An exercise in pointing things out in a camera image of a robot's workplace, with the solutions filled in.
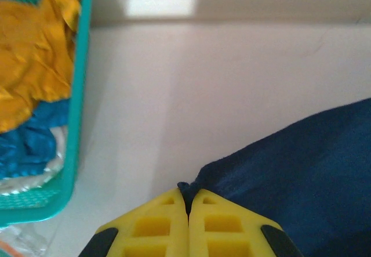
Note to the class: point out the bright blue t-shirt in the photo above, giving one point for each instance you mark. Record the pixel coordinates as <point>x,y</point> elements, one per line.
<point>32,141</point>

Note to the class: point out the clear plastic packet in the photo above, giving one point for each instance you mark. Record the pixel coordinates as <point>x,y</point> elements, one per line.
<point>20,242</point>

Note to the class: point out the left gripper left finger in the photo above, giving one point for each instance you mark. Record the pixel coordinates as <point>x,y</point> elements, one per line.
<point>156,225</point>

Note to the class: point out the yellow t-shirt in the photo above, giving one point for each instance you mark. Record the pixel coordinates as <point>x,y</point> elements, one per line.
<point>29,51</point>

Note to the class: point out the white table cover cloth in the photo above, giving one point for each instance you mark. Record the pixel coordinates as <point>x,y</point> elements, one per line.
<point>203,94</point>

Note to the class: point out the teal plastic basket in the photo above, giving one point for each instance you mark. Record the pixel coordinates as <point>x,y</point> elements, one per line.
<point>79,94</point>

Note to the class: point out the navy t-shirt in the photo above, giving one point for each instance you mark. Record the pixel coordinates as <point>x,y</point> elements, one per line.
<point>304,167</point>

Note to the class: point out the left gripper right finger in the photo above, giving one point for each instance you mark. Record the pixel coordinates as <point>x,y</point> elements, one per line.
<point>226,225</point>

